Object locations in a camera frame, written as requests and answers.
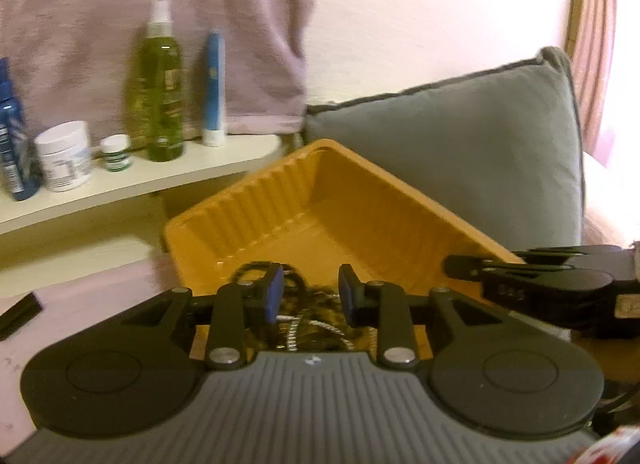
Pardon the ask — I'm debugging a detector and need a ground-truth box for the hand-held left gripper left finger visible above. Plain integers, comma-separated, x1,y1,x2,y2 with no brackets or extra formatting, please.
122,263,286,372

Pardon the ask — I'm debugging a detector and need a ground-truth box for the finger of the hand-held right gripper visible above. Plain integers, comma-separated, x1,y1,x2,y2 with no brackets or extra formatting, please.
515,245,591,261
443,253,531,282

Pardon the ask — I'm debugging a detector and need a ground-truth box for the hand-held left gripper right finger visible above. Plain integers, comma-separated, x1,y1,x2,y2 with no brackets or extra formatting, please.
338,263,501,372

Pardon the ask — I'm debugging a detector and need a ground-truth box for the dark green bead necklace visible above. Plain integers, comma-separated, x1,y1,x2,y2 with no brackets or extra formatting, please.
232,260,307,295

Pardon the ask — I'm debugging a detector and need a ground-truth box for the silver chain necklace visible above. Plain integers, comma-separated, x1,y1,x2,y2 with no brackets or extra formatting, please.
275,317,353,352

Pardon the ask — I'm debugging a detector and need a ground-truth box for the orange plastic tray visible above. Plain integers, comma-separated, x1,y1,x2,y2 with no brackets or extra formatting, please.
162,138,640,387

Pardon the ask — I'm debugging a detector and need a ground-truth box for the grey cushion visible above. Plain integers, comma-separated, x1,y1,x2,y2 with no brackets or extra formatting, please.
302,47,586,250

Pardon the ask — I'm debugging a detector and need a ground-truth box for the cream wooden shelf unit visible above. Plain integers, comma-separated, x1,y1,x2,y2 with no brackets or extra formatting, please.
0,131,283,285

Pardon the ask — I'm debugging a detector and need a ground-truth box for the lavender fleece blanket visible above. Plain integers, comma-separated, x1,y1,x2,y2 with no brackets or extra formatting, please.
0,251,201,445

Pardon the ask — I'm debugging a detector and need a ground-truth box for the blue and white tube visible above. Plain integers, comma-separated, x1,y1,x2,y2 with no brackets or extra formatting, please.
201,29,228,147

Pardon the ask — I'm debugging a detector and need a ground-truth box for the small green-labelled jar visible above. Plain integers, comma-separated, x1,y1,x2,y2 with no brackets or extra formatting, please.
99,134,133,172

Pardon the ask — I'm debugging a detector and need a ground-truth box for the pink striped curtain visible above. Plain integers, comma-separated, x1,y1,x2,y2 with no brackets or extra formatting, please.
565,0,623,165

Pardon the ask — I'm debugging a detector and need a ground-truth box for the olive green spray bottle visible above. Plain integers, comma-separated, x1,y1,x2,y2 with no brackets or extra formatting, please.
127,0,186,163

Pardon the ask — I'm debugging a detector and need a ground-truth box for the white cream jar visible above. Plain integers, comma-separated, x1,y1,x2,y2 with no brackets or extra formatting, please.
34,120,94,193

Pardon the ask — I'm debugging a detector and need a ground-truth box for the blue spray bottle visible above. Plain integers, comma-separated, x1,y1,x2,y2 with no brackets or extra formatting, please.
0,57,41,202

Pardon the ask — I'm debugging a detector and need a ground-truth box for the pink hanging towel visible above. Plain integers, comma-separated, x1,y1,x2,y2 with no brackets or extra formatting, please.
0,0,318,137

